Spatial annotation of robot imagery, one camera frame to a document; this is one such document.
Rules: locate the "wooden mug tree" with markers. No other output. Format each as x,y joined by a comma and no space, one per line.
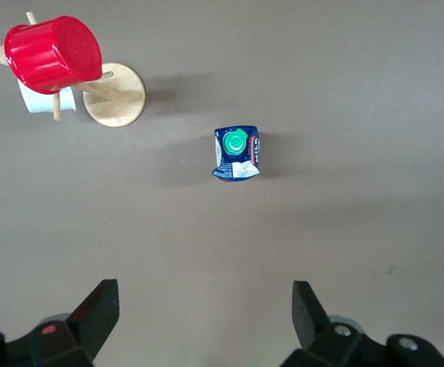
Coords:
122,99

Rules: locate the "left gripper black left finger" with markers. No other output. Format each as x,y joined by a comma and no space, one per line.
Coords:
88,325

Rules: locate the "red plastic cup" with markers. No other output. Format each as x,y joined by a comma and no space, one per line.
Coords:
53,53

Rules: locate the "small white cup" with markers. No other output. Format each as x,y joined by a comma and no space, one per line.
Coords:
38,101

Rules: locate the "brown table cover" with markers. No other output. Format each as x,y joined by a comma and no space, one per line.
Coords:
321,76

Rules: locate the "blue milk carton green cap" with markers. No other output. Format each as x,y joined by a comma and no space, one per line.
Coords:
237,153

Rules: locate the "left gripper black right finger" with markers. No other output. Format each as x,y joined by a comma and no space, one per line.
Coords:
317,336

